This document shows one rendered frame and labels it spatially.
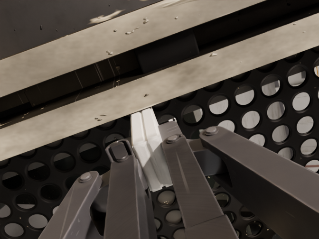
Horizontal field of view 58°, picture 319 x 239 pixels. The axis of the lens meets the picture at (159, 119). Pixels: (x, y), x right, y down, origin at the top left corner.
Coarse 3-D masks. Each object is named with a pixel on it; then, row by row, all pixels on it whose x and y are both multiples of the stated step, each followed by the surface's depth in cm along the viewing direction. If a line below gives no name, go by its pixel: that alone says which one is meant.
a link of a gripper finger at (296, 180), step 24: (216, 144) 12; (240, 144) 11; (240, 168) 10; (264, 168) 10; (288, 168) 9; (240, 192) 11; (264, 192) 10; (288, 192) 8; (312, 192) 8; (264, 216) 10; (288, 216) 9; (312, 216) 8
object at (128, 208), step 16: (112, 144) 14; (128, 144) 14; (112, 160) 14; (128, 160) 14; (112, 176) 13; (128, 176) 12; (112, 192) 11; (128, 192) 11; (144, 192) 13; (112, 208) 10; (128, 208) 10; (144, 208) 11; (112, 224) 10; (128, 224) 9; (144, 224) 10
